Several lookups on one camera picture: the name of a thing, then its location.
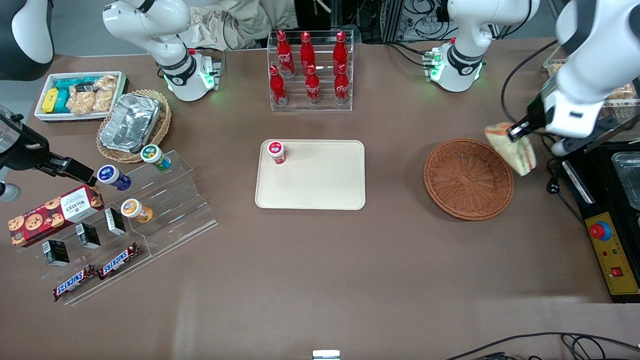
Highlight small black carton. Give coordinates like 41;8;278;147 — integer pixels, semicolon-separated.
75;222;102;250
104;207;127;237
42;240;71;267

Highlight aluminium foil container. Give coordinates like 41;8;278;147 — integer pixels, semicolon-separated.
99;93;162;155

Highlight blue lid yogurt cup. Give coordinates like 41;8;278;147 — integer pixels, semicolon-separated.
97;164;133;192

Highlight black power cable with plug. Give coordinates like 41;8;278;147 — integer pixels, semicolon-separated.
545;150;589;227

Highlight teal snack pack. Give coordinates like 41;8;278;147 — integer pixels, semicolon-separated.
52;76;98;114

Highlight red Walkers shortbread box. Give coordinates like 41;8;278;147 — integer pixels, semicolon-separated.
8;185;106;249

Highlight clear acrylic bottle rack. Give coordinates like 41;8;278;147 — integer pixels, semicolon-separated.
266;30;355;113

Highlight red cola bottle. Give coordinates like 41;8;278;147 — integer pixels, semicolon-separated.
300;31;317;76
276;30;295;77
269;65;289;107
305;65;322;106
333;31;349;76
334;64;351;106

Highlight clear acrylic stepped stand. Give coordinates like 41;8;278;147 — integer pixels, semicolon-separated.
15;149;220;307

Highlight light wicker basket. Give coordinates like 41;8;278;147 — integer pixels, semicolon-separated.
96;89;173;165

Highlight clear bag of crackers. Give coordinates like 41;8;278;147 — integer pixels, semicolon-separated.
66;74;119;115

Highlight white plastic snack bin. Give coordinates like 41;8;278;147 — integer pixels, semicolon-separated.
33;71;129;124

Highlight cream plastic tray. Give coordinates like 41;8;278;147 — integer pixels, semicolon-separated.
254;139;367;211

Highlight yellow snack pack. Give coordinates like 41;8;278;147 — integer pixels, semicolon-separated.
41;88;60;114

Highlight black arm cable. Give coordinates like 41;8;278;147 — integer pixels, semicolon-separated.
501;40;561;126

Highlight tangled black background cables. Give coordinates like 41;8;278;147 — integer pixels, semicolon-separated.
385;0;451;43

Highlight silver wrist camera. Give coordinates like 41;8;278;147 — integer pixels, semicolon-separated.
551;137;601;157
0;182;22;203

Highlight black cable at table edge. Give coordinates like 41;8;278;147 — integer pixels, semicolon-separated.
444;331;640;360

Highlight white wire bread rack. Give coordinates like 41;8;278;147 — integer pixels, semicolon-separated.
543;56;640;151

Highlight triangular sandwich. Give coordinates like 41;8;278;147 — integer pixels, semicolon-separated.
483;122;539;177

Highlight green lid yogurt cup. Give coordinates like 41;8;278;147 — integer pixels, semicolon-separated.
140;144;172;173

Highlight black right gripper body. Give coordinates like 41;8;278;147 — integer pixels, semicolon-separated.
0;105;68;176

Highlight red lid yogurt cup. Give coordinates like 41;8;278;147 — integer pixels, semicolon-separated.
267;140;287;166

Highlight Snickers chocolate bar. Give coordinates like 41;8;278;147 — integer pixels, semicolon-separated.
97;243;141;281
52;264;97;303

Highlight black yellow control box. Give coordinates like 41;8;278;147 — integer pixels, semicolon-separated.
562;142;640;305

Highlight orange lid yogurt cup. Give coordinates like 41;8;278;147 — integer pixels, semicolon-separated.
120;198;154;225

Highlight crumpled beige cloth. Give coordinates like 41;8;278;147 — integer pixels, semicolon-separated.
190;6;233;51

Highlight round brown wicker basket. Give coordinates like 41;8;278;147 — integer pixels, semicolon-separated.
423;138;515;222

